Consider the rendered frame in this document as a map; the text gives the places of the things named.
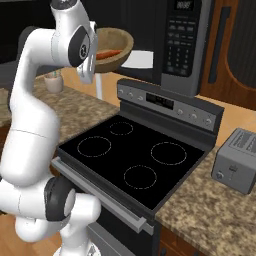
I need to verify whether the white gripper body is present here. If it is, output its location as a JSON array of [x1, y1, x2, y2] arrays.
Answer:
[[76, 46, 100, 85]]

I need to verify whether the orange carrot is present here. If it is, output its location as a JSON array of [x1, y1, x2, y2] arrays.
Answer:
[[95, 49, 124, 61]]

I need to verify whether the brown wooden bowl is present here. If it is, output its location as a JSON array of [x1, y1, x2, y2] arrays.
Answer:
[[94, 27, 135, 74]]

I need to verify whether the white microwave turntable plate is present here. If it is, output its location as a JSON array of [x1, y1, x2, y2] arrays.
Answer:
[[124, 49, 155, 70]]

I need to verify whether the black microwave oven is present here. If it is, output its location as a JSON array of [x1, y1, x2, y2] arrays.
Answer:
[[81, 0, 214, 98]]

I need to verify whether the brown wooden cupboard door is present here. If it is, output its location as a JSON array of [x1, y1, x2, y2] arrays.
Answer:
[[199, 0, 256, 111]]

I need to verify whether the beige pot with tools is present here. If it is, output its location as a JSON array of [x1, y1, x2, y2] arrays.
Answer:
[[43, 70, 65, 95]]

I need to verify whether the black and grey stove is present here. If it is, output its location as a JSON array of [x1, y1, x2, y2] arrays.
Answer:
[[51, 78, 225, 256]]

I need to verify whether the grey toaster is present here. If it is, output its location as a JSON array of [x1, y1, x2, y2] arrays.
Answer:
[[211, 127, 256, 195]]

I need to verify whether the brown wooden base cupboard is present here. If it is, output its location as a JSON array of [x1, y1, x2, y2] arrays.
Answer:
[[156, 225, 208, 256]]

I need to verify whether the white upright post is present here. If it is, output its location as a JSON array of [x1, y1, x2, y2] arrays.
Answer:
[[95, 73, 104, 101]]

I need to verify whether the grey oven door handle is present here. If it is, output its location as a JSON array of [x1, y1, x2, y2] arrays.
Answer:
[[51, 156, 148, 235]]

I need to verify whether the black cupboard door handle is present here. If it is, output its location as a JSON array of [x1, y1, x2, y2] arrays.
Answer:
[[207, 6, 232, 85]]

